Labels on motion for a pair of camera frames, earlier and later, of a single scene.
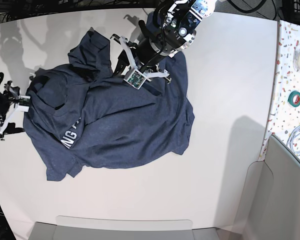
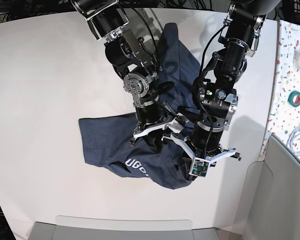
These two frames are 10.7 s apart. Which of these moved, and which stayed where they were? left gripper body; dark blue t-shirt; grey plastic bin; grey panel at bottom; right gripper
Moved: left gripper body; right gripper; dark blue t-shirt
Stayed: grey panel at bottom; grey plastic bin
